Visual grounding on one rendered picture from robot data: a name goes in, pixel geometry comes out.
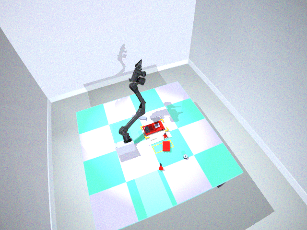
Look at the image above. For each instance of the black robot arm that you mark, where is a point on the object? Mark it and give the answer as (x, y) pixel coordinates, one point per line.
(141, 111)

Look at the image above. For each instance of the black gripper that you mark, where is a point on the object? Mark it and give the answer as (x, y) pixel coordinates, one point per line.
(137, 70)

